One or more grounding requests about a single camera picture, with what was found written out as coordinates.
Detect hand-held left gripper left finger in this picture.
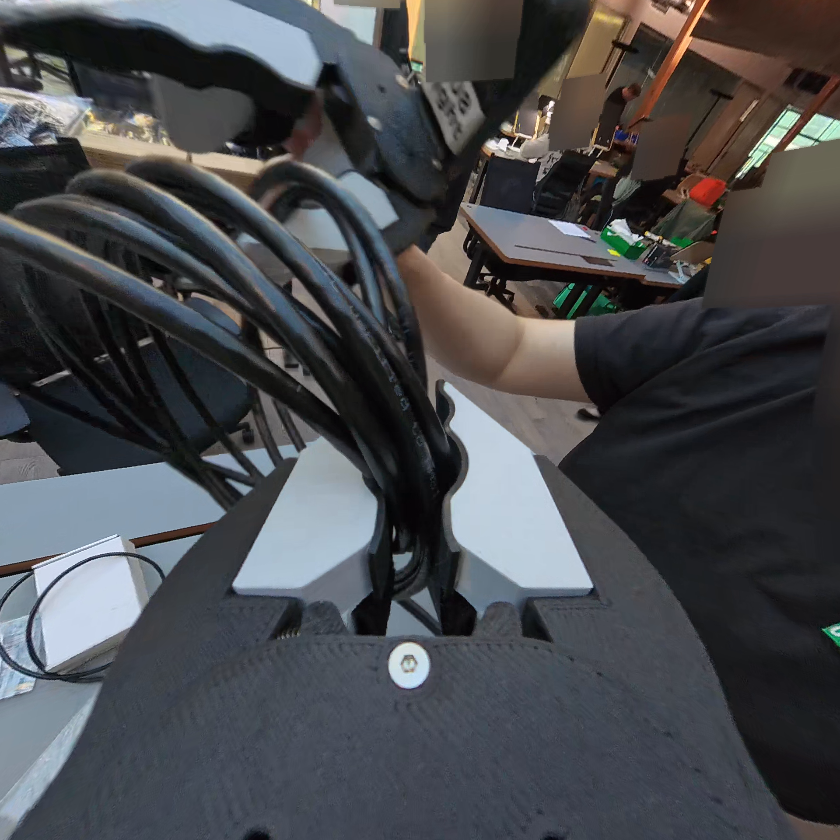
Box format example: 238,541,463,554
233,436,395,636

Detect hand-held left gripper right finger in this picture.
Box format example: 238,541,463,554
433,381,595,636

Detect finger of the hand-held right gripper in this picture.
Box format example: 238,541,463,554
151,74,317,153
0,0,342,91

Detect long black cable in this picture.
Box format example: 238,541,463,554
0,157,460,631

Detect person's right forearm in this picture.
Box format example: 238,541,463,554
397,246,592,403

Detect wood-edged grey desk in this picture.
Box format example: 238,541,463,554
459,202,686,290

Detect person's right hand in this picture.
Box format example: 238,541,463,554
290,116,325,161

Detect person's dark clothing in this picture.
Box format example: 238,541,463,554
558,262,840,821

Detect green crate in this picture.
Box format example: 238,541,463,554
553,282,622,320

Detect white cardboard box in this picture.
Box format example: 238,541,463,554
31,535,150,673

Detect green bin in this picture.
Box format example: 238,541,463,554
600,220,648,261

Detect small clear bag white label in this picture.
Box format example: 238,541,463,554
0,620,37,700

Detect thin black cable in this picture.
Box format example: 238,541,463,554
0,553,166,683

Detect wooden post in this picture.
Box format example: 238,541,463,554
626,0,713,129

